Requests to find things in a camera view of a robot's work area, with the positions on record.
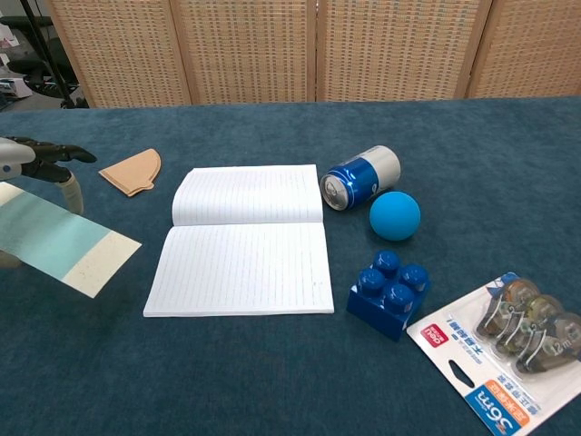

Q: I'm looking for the teal cream paper bookmark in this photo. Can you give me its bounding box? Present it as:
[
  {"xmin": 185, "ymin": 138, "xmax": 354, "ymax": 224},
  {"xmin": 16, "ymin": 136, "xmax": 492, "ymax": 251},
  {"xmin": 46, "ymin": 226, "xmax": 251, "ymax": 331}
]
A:
[{"xmin": 0, "ymin": 181, "xmax": 143, "ymax": 299}]

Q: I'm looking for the blue silver drink can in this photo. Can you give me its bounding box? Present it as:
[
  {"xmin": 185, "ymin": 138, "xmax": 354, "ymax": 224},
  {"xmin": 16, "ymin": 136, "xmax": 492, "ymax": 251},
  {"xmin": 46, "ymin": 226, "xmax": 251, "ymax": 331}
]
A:
[{"xmin": 320, "ymin": 144, "xmax": 402, "ymax": 212}]

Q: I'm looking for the correction tape blister pack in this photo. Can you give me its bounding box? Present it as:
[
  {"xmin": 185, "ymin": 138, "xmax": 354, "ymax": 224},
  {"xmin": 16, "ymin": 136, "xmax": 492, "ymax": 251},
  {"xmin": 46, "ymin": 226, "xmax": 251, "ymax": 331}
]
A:
[{"xmin": 406, "ymin": 271, "xmax": 581, "ymax": 435}]

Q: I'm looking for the blue foam ball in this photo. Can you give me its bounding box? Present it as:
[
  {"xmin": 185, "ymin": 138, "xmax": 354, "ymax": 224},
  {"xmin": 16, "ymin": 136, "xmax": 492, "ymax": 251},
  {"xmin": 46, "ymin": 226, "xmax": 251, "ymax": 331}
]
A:
[{"xmin": 369, "ymin": 191, "xmax": 422, "ymax": 242}]

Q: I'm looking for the blue toy building block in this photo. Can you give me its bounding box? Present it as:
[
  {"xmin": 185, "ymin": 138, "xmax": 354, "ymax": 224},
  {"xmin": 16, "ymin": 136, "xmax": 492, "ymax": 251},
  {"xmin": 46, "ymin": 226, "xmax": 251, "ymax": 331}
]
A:
[{"xmin": 346, "ymin": 249, "xmax": 431, "ymax": 342}]

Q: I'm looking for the white box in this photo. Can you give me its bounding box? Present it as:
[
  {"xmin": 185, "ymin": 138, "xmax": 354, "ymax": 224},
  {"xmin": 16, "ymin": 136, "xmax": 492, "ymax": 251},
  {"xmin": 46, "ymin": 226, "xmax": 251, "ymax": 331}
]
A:
[{"xmin": 0, "ymin": 77, "xmax": 34, "ymax": 100}]

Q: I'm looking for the black tripod stand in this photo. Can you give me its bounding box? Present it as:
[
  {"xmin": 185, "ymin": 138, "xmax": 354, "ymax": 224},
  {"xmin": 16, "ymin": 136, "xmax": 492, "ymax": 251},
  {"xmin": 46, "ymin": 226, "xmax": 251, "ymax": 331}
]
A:
[{"xmin": 22, "ymin": 0, "xmax": 90, "ymax": 109}]

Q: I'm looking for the tan leather piece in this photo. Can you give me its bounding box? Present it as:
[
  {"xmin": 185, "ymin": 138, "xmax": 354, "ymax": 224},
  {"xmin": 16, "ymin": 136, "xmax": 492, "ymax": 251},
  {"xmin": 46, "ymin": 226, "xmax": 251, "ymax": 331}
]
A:
[{"xmin": 98, "ymin": 147, "xmax": 162, "ymax": 198}]

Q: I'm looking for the black office chair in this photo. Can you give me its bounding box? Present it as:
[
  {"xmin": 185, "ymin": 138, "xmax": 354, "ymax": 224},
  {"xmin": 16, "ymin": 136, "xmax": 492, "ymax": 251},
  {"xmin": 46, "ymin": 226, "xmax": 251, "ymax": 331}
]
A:
[{"xmin": 0, "ymin": 15, "xmax": 81, "ymax": 108}]

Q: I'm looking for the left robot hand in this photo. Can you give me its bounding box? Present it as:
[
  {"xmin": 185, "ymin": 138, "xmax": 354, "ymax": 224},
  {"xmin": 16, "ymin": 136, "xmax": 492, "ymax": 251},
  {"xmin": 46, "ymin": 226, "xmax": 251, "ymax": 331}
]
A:
[{"xmin": 0, "ymin": 135, "xmax": 98, "ymax": 269}]

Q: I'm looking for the open lined notebook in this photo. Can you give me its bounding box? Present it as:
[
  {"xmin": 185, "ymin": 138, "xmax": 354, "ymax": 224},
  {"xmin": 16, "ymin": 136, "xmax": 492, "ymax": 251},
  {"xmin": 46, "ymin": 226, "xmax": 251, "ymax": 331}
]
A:
[{"xmin": 143, "ymin": 163, "xmax": 336, "ymax": 319}]

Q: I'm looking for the blue carpet table cover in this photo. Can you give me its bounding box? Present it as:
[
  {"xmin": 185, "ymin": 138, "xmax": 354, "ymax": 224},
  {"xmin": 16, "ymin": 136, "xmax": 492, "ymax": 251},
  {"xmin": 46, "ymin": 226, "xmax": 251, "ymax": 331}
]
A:
[{"xmin": 0, "ymin": 94, "xmax": 581, "ymax": 436}]

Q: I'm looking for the woven folding screen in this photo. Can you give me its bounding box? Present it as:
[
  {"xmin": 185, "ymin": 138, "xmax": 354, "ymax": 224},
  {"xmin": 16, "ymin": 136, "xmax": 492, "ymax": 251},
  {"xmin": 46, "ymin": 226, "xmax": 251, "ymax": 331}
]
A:
[{"xmin": 43, "ymin": 0, "xmax": 581, "ymax": 109}]

